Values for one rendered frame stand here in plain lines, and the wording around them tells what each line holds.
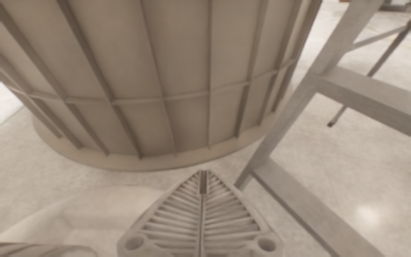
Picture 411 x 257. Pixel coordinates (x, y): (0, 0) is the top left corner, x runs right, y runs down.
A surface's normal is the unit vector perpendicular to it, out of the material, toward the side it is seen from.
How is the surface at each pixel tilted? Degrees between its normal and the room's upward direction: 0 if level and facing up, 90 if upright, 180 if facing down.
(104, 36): 90
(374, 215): 0
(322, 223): 0
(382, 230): 0
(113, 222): 69
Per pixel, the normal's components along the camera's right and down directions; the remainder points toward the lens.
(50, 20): -0.07, 0.72
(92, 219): -0.01, 0.43
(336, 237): 0.00, -0.70
